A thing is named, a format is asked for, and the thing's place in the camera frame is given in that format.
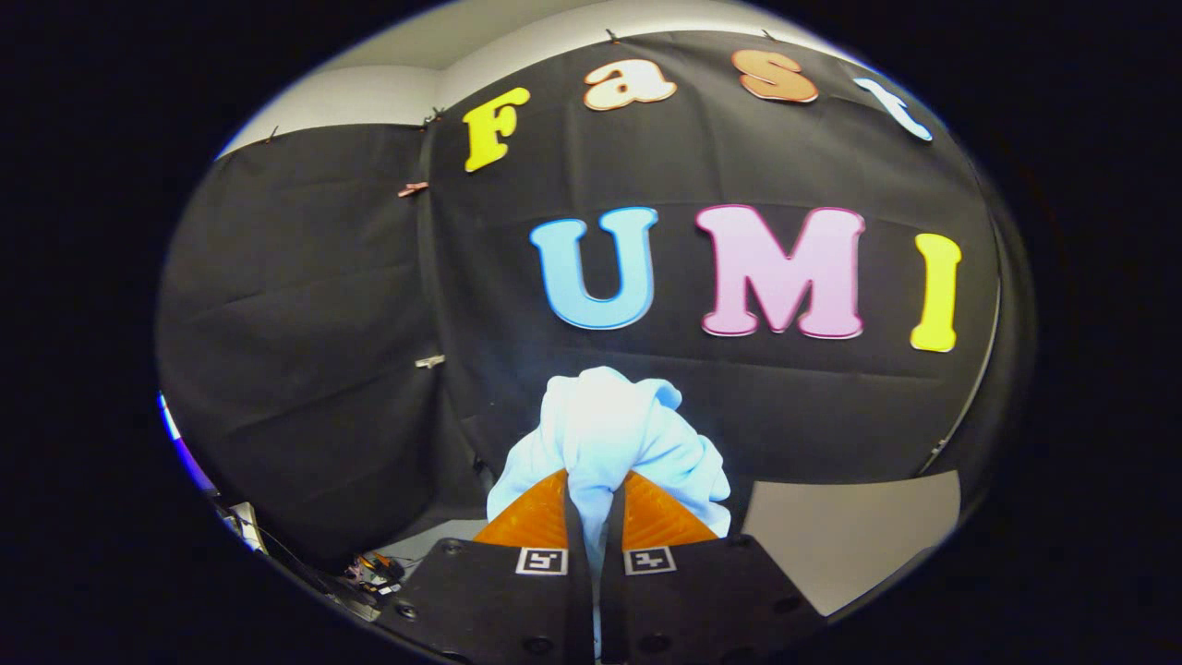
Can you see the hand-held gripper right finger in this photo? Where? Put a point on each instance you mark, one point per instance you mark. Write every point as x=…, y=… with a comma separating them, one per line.
x=611, y=591

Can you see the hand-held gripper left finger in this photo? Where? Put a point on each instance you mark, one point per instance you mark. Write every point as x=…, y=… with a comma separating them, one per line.
x=577, y=591

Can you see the light blue garment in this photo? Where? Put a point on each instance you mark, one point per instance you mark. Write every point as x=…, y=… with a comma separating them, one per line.
x=609, y=425

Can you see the grey and black box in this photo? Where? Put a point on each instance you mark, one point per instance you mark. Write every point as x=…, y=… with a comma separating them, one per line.
x=850, y=536

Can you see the silver clip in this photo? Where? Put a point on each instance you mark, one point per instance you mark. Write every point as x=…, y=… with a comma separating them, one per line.
x=429, y=361

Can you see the small white object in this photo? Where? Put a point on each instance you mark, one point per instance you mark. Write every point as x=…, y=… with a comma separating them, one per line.
x=245, y=526

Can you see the black backdrop cloth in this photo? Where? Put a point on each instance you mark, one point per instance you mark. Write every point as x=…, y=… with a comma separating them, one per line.
x=323, y=277

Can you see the copper clip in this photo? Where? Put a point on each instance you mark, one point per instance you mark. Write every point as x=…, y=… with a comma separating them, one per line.
x=413, y=188

